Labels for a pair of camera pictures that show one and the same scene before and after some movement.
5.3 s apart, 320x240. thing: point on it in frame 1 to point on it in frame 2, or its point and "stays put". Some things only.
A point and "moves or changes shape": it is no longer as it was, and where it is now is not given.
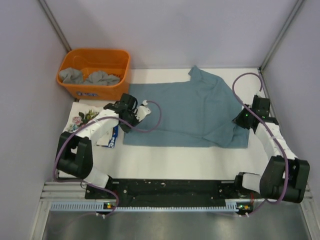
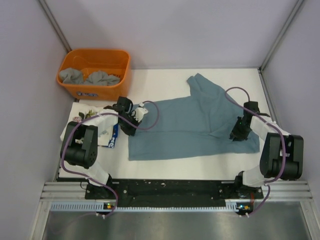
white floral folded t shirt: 80,113 stays put
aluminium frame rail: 77,190 stays put
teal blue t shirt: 198,113 moves or changes shape
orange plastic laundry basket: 95,74 stays put
